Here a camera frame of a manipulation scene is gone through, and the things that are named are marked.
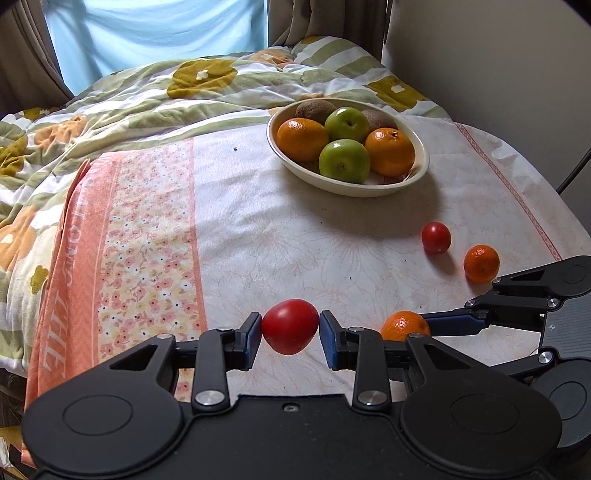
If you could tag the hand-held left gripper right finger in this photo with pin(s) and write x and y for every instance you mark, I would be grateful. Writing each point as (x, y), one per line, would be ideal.
(327, 339)

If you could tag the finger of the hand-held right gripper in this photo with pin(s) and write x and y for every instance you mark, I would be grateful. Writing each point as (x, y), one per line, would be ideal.
(531, 367)
(457, 321)

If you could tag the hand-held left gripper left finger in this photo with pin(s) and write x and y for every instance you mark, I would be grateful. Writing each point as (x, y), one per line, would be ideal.
(254, 337)

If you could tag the red tomato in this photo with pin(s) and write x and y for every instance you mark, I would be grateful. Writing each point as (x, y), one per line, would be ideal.
(289, 332)
(436, 237)

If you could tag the small mandarin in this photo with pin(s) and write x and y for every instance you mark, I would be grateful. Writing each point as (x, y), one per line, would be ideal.
(481, 263)
(405, 325)

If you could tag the cream bowl with yellow cartoon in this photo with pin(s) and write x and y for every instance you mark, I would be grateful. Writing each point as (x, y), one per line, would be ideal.
(351, 187)

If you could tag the green apple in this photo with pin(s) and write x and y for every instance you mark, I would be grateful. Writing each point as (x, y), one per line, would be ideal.
(347, 124)
(344, 159)

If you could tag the large orange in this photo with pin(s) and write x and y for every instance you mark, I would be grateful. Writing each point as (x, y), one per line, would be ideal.
(302, 138)
(390, 152)

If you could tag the brown kiwi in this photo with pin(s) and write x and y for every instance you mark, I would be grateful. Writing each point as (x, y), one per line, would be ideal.
(379, 119)
(315, 110)

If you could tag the orange floral cloth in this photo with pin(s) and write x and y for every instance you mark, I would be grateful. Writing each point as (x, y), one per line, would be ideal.
(277, 240)

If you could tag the green striped flower quilt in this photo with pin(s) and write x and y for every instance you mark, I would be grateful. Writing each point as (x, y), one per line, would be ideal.
(138, 101)

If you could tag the light blue window cloth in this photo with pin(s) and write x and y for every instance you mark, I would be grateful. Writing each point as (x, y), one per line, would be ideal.
(161, 32)

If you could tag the beige curtain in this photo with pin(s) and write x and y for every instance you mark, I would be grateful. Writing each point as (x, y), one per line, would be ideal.
(323, 18)
(27, 55)

